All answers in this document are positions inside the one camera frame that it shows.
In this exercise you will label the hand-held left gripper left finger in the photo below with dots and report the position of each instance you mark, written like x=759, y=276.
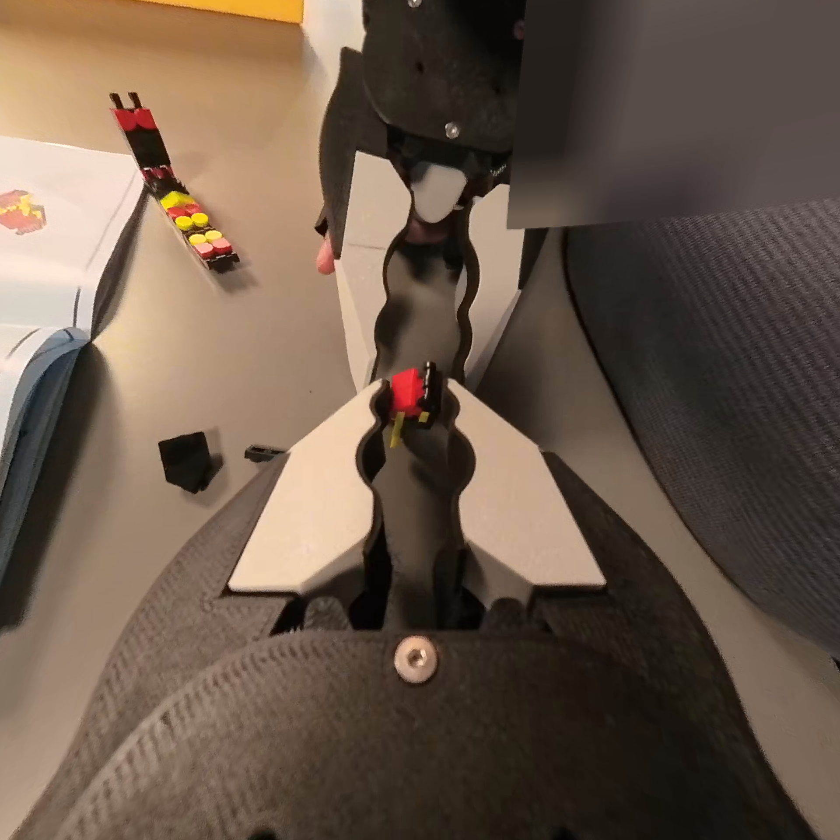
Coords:
x=308, y=525

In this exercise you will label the person's right hand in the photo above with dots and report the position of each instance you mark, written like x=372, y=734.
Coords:
x=325, y=257

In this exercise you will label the yellow plastic bin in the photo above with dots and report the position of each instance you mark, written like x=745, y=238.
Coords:
x=223, y=10

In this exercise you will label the red yellow lego model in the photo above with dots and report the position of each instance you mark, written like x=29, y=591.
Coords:
x=410, y=390

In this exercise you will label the open instruction booklet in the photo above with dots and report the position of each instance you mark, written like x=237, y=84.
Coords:
x=52, y=275

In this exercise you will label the person's grey sweater torso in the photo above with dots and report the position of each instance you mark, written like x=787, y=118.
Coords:
x=722, y=394

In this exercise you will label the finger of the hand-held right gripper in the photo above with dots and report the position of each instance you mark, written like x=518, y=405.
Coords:
x=495, y=262
x=364, y=216

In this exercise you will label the flat black lego piece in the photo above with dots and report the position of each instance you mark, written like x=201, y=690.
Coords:
x=264, y=453

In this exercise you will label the angular black lego piece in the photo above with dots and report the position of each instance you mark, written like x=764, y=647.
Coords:
x=187, y=459

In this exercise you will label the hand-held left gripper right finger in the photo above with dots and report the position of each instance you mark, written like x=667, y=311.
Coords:
x=531, y=525

